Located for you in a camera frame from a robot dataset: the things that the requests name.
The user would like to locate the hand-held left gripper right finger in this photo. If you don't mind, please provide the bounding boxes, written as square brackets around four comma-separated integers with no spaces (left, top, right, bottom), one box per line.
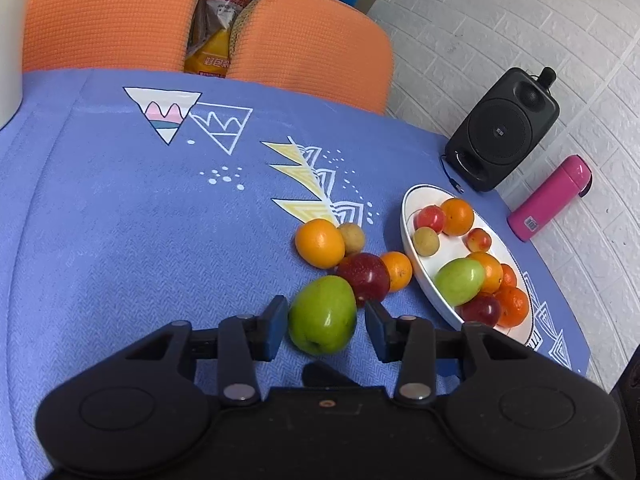
[364,300,533,406]

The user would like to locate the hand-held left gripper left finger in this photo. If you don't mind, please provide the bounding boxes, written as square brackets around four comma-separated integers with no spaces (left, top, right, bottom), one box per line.
[125,295,290,408]

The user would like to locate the black speaker cable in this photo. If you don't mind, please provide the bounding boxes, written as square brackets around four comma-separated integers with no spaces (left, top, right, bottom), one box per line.
[440,155,466,194]

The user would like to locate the small red yellow fruit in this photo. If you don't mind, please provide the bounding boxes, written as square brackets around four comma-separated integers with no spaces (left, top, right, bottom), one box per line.
[466,228,493,253]

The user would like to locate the red apple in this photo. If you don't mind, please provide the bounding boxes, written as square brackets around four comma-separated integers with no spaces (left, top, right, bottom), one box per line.
[460,292,502,327]
[336,252,392,308]

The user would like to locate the green apple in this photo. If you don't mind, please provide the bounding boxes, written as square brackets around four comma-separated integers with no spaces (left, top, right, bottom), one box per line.
[434,257,487,307]
[288,275,358,356]

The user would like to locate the blue patterned tablecloth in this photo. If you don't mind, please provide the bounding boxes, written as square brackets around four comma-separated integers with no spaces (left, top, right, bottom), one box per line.
[0,67,591,480]

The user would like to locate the white plate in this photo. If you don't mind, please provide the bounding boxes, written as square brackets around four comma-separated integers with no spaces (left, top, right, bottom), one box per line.
[400,183,546,346]

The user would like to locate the orange chair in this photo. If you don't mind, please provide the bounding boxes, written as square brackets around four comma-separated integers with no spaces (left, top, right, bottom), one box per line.
[22,0,197,73]
[226,0,394,115]

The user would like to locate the white jug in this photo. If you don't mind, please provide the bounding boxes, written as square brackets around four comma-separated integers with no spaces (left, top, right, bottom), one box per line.
[0,0,26,131]

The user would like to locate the pink bottle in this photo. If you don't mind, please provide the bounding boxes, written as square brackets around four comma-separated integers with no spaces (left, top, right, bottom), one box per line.
[506,155,593,242]

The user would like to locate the yellow packet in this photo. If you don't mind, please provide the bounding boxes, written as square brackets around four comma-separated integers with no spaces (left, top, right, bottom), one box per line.
[184,0,263,79]

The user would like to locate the small yellowish brown fruit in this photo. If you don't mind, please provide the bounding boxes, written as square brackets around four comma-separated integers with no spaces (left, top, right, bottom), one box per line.
[412,226,441,257]
[337,222,366,257]

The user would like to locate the black speaker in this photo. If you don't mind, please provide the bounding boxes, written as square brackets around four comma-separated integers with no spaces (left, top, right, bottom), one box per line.
[445,66,560,193]

